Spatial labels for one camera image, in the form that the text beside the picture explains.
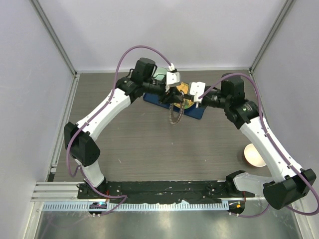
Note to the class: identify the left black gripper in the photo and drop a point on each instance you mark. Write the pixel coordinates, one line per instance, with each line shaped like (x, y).
(170, 96)

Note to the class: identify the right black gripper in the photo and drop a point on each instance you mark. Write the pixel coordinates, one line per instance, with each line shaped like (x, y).
(190, 96)

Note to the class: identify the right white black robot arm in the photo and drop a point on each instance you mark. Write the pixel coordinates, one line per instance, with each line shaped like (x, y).
(288, 182)

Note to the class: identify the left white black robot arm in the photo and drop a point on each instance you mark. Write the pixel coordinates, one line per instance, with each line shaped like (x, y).
(80, 138)

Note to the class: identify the yellow woven bamboo mat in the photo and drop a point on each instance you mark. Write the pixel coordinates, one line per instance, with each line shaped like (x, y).
(184, 87)

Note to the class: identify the dark blue tray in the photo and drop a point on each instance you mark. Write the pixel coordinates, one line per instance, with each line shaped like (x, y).
(190, 108)

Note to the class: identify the light green ceramic bowl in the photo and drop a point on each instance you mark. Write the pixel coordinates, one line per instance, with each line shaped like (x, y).
(159, 72)

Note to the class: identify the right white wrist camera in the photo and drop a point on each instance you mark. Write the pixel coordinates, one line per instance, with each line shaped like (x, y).
(196, 90)

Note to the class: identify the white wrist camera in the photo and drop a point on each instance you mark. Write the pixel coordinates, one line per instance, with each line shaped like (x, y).
(196, 90)
(172, 78)

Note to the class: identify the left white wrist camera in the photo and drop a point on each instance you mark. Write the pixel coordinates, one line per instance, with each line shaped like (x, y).
(172, 78)

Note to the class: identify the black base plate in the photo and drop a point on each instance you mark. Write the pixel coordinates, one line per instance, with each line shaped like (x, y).
(169, 192)

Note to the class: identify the slotted white cable duct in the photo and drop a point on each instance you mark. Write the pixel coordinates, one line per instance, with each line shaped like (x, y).
(100, 207)

